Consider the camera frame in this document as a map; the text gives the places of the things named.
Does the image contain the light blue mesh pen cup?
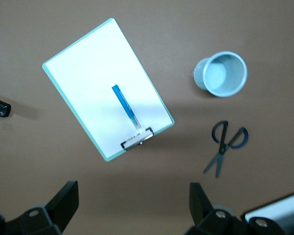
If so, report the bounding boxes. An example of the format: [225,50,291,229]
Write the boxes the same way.
[193,50,248,98]

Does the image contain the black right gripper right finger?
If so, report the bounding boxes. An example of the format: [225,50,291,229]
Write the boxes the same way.
[183,182,287,235]

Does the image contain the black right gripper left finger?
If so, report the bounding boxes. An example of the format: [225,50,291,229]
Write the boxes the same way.
[0,180,79,235]

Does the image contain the mint green clipboard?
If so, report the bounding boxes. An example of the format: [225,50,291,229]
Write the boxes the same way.
[42,17,175,162]

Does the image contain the blue marker with white cap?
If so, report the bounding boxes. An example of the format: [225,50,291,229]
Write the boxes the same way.
[111,84,142,129]

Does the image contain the black and blue scissors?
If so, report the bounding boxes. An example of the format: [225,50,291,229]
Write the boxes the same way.
[202,120,249,179]

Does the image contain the black stapler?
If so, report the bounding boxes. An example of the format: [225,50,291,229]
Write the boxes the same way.
[0,95,12,118]

